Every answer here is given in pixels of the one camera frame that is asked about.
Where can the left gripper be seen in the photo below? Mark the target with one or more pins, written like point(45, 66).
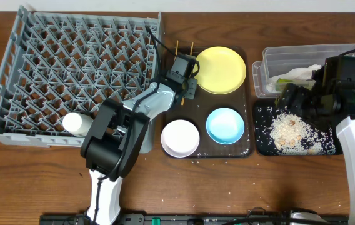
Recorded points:
point(190, 88)

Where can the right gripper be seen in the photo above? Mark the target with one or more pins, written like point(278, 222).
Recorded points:
point(300, 93)

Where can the wooden chopstick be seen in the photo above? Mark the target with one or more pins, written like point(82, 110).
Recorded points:
point(176, 49)
point(190, 53)

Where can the green orange snack wrapper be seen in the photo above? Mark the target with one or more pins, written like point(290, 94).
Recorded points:
point(281, 83)

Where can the white napkin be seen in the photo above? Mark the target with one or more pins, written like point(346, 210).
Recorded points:
point(300, 73)

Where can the rice and food scraps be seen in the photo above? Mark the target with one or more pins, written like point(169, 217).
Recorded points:
point(293, 134)

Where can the light blue bowl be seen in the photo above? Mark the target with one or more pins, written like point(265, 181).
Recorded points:
point(225, 126)

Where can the white bowl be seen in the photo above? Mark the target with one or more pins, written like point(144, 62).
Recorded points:
point(180, 138)

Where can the white cup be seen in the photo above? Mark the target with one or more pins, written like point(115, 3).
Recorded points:
point(77, 124)

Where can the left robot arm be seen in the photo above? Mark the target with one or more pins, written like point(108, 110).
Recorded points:
point(120, 131)

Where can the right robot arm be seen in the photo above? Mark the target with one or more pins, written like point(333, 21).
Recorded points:
point(329, 104)

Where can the black waste tray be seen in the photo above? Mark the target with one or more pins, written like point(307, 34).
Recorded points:
point(265, 134)

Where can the clear plastic waste bin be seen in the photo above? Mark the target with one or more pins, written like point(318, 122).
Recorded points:
point(280, 60)

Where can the dark brown serving tray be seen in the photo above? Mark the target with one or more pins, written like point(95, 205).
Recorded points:
point(197, 110)

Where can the yellow plate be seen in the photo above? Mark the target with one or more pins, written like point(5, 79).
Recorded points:
point(221, 70)

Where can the grey plastic dish rack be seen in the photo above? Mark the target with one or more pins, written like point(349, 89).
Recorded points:
point(55, 64)

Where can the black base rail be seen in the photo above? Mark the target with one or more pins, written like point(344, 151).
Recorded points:
point(256, 215)

